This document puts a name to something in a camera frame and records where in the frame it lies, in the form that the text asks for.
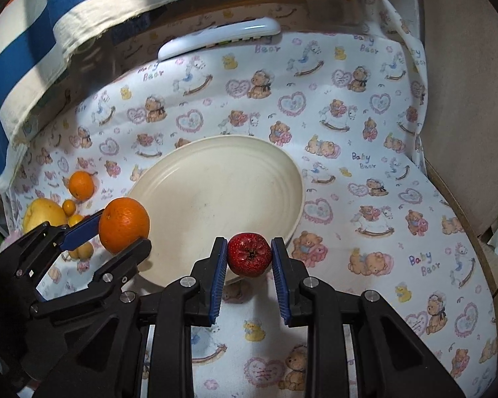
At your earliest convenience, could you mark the cream round plate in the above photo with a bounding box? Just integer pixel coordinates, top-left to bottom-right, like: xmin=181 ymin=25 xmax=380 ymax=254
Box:
xmin=126 ymin=135 xmax=305 ymax=287

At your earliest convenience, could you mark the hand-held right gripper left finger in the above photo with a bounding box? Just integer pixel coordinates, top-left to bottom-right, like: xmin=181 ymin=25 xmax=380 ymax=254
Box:
xmin=31 ymin=236 xmax=229 ymax=398

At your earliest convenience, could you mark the yellow apple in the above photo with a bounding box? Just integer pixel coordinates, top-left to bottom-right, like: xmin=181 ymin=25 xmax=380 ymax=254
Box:
xmin=22 ymin=199 xmax=69 ymax=235

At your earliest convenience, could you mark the medium orange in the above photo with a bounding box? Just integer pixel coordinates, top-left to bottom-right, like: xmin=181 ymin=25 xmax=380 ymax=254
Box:
xmin=68 ymin=171 xmax=97 ymax=200

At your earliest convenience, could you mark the large orange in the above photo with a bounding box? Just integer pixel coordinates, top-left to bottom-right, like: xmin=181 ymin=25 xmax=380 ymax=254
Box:
xmin=98 ymin=198 xmax=151 ymax=254

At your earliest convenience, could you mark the white plastic device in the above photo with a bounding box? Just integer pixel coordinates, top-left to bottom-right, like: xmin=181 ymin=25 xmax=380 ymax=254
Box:
xmin=158 ymin=17 xmax=282 ymax=61

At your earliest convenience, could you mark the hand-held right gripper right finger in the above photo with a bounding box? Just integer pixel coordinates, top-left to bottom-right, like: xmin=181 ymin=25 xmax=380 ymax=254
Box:
xmin=271 ymin=236 xmax=465 ymax=398

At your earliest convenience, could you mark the round wooden table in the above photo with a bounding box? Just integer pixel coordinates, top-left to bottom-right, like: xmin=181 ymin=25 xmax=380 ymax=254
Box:
xmin=423 ymin=160 xmax=498 ymax=382

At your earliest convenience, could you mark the bear print cloth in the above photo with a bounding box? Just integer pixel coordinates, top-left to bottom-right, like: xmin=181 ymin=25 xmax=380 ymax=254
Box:
xmin=0 ymin=0 xmax=498 ymax=398

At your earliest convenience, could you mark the small dark red fruit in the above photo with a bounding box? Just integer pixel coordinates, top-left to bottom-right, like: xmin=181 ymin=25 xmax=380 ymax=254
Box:
xmin=226 ymin=232 xmax=272 ymax=277

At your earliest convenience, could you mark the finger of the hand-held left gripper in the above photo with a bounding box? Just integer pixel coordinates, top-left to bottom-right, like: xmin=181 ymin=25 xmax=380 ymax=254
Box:
xmin=30 ymin=238 xmax=153 ymax=321
xmin=0 ymin=209 xmax=105 ymax=285

